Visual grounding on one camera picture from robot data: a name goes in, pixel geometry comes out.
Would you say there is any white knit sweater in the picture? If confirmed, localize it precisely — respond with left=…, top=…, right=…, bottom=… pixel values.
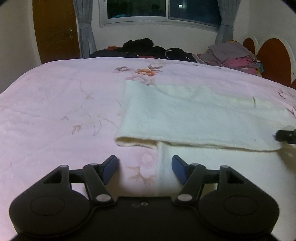
left=115, top=81, right=295, bottom=199

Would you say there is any stack of folded clothes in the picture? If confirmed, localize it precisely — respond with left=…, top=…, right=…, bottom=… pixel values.
left=197, top=41, right=264, bottom=76

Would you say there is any pile of black clothes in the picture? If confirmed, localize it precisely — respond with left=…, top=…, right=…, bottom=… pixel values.
left=89, top=38, right=197, bottom=63

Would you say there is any red heart headboard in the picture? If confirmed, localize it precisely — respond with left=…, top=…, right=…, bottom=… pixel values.
left=243, top=36, right=295, bottom=89

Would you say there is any pink floral bedsheet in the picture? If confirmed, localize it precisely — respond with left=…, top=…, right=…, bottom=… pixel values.
left=1, top=58, right=295, bottom=240

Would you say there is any right grey curtain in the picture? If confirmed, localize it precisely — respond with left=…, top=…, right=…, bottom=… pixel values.
left=215, top=0, right=241, bottom=44

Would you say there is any grey curtain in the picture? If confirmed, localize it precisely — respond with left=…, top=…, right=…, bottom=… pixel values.
left=73, top=0, right=96, bottom=58
left=215, top=0, right=241, bottom=44

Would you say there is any brown wooden door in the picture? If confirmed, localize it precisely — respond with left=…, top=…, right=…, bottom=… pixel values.
left=32, top=0, right=80, bottom=64

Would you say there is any left grey curtain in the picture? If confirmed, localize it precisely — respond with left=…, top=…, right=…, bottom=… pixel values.
left=73, top=0, right=96, bottom=58

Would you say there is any window with white frame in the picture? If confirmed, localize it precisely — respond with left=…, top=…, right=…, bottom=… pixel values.
left=99, top=0, right=221, bottom=30

